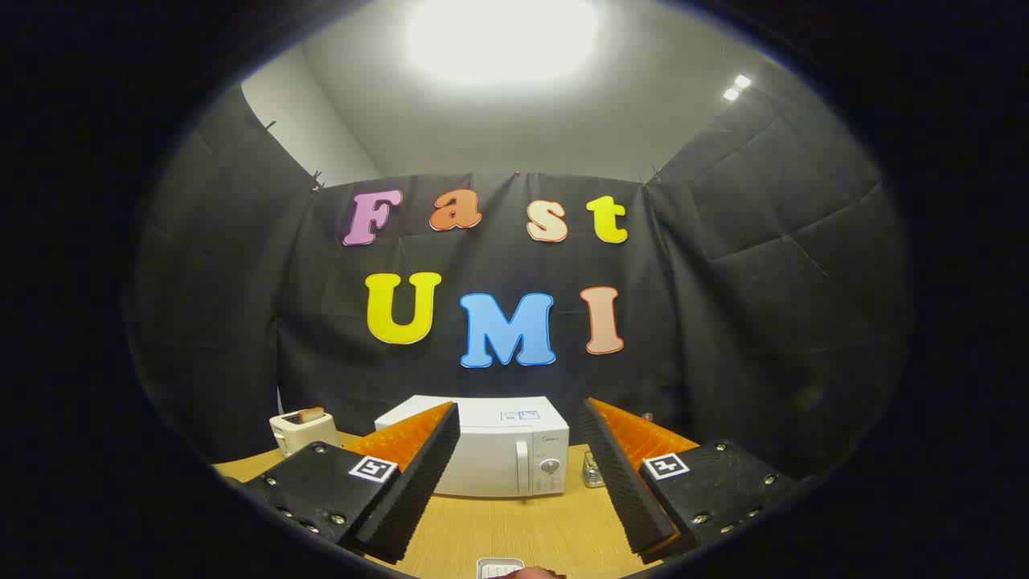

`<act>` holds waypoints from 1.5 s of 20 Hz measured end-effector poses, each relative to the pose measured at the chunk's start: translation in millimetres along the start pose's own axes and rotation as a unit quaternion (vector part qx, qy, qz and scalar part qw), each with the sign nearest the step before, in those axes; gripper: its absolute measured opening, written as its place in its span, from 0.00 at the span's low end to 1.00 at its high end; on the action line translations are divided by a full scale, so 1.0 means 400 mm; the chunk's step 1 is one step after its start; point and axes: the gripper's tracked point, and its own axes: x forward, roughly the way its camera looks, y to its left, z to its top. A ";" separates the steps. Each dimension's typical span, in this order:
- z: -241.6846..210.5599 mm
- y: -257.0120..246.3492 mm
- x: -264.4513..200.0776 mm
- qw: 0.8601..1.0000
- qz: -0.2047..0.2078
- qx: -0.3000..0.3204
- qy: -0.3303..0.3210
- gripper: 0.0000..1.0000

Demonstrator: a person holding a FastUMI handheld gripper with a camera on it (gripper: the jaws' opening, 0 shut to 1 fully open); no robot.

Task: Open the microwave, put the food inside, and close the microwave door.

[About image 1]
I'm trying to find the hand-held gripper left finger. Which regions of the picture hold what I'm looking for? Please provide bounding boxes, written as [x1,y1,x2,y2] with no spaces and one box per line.
[241,400,461,564]

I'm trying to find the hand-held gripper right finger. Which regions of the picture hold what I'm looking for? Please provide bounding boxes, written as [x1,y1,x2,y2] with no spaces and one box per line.
[579,397,797,564]

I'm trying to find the white toaster oven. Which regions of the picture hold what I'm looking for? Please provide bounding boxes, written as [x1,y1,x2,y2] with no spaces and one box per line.
[374,394,570,498]

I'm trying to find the cream pop-up toaster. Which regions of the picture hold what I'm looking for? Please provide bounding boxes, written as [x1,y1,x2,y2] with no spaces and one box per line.
[269,409,340,458]

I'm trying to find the ceiling light panel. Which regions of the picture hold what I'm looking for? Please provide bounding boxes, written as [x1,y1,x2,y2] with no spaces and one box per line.
[406,0,600,85]

